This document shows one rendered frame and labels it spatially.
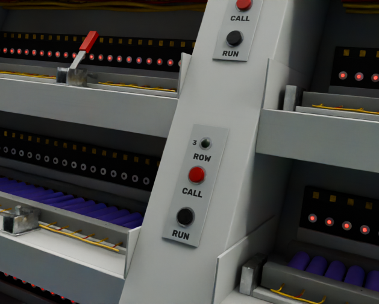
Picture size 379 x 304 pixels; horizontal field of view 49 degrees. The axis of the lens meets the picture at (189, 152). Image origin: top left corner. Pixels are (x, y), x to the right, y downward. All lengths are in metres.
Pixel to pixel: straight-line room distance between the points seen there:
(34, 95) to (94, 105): 0.10
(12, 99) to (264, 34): 0.35
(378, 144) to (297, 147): 0.07
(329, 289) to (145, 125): 0.26
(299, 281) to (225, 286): 0.08
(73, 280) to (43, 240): 0.07
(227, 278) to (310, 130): 0.16
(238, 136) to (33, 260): 0.27
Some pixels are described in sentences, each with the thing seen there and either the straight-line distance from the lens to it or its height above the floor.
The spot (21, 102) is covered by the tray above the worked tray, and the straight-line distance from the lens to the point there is 0.62.
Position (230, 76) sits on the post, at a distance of 0.45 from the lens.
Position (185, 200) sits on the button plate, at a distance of 0.42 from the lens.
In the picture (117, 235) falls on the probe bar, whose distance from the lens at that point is 0.51.
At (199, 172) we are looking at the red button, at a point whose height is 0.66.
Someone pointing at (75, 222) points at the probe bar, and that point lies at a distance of 0.55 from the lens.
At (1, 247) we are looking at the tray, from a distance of 0.56.
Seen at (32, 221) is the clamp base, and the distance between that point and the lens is 0.57.
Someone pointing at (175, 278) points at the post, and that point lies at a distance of 0.42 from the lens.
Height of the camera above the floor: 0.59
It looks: 12 degrees up
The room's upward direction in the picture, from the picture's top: 16 degrees clockwise
